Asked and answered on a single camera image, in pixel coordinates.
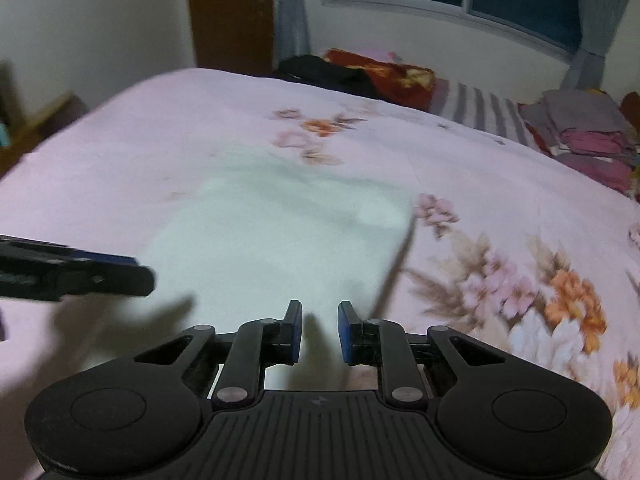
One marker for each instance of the striped pillow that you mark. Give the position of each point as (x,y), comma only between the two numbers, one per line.
(481,110)

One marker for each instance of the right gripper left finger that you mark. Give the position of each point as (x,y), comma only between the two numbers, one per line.
(246,355)

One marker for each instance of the grey curtain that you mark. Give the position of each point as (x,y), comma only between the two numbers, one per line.
(599,21)
(291,36)

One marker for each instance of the right grey curtain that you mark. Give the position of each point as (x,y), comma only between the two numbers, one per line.
(599,21)

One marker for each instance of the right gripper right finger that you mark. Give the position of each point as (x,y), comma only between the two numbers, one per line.
(383,345)

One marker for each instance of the red heart headboard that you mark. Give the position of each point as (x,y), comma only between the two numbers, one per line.
(630,108)

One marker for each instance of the black garment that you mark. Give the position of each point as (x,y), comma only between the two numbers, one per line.
(315,71)

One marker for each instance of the stack of folded clothes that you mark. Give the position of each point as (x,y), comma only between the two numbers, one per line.
(585,130)

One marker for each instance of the left grey curtain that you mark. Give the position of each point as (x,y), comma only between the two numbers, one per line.
(291,36)

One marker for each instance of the white knit sweater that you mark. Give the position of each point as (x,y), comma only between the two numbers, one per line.
(262,231)

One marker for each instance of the pink floral bed sheet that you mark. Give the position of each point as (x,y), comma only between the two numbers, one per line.
(505,243)

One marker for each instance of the brown wooden door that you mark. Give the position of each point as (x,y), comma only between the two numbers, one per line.
(233,35)

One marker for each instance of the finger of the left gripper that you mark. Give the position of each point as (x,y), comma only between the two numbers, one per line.
(137,281)
(104,258)

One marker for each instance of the red patterned blanket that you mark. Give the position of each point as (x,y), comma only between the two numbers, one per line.
(402,84)

